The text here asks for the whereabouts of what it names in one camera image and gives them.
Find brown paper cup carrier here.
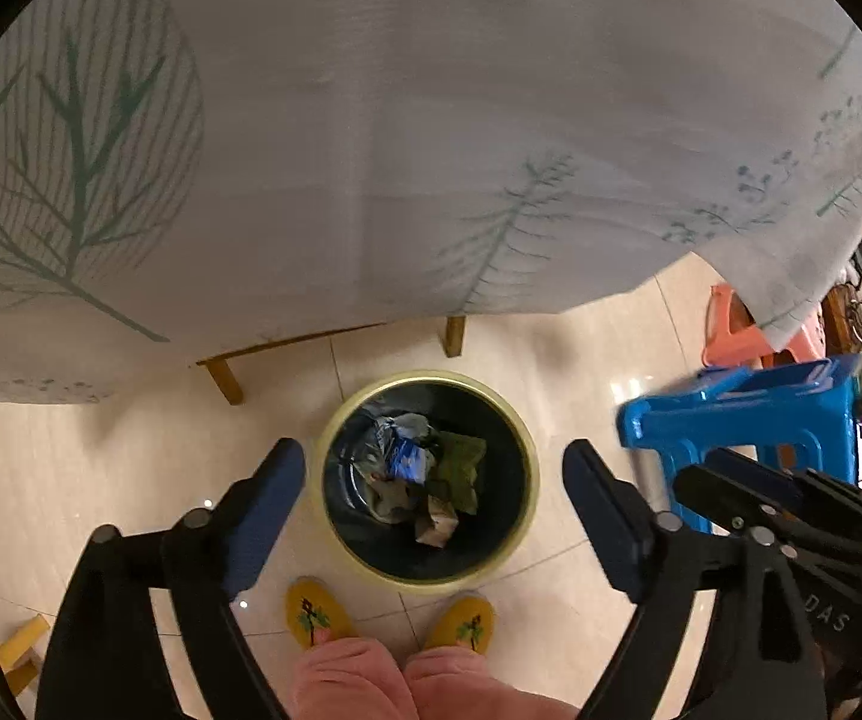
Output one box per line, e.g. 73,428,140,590
367,479,458,548

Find blue snack packet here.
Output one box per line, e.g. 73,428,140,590
387,437,435,484

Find yellow-rimmed black trash bin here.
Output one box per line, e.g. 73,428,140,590
309,371,540,593

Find left yellow slipper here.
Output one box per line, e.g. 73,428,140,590
284,577,358,650

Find yellow slipper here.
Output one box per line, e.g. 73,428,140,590
284,577,358,650
422,595,495,655

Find blue plastic stool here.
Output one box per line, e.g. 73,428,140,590
617,352,862,535

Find pink trouser legs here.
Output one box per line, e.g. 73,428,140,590
293,637,579,720

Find right yellow slipper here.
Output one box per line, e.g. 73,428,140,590
422,595,495,655

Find pink plastic stool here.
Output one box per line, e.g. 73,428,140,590
701,283,826,367

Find tree-print tablecloth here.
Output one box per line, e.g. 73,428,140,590
0,0,862,403

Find wooden table frame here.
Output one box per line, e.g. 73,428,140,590
194,313,468,407

